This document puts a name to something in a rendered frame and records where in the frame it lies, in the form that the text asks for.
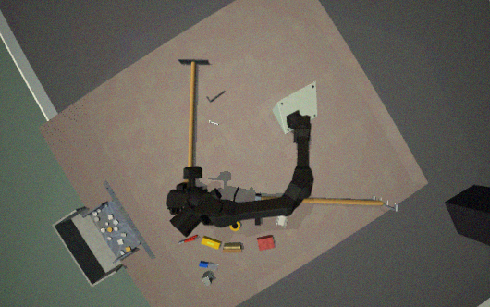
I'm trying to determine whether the red square block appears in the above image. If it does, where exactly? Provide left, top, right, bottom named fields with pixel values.
left=257, top=235, right=275, bottom=251

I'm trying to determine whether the long-handled scraper with wooden pole and dark square blade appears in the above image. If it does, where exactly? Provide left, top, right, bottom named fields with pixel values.
left=177, top=59, right=210, bottom=190

